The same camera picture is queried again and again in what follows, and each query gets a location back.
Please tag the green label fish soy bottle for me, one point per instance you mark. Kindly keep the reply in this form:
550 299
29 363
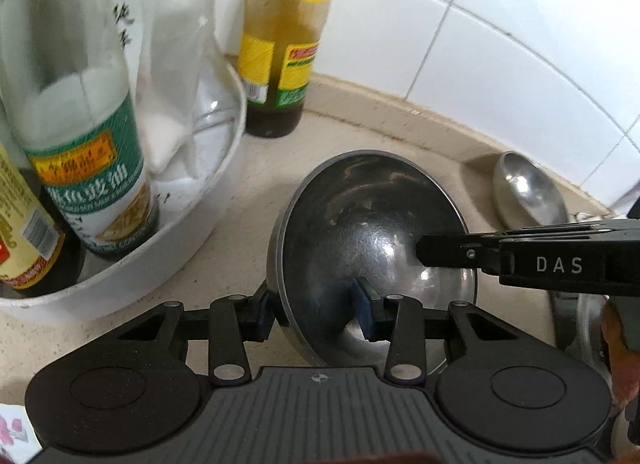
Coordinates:
65 88

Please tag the yellow cap vinegar bottle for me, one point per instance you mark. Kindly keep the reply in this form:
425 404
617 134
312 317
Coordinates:
40 255

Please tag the large white pink-flower plate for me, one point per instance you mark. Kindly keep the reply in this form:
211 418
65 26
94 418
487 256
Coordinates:
18 442

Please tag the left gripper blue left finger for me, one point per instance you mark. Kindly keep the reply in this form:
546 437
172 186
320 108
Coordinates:
232 322

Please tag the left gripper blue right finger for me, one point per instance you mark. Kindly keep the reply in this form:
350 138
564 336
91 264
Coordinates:
398 319

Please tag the clear plastic bag in rack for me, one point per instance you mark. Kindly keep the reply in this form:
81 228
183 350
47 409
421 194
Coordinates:
181 83

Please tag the steel bowl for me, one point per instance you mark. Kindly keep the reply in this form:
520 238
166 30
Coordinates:
358 214
577 327
524 195

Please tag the yellow green oyster sauce bottle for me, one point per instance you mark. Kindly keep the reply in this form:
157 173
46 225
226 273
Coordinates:
280 40

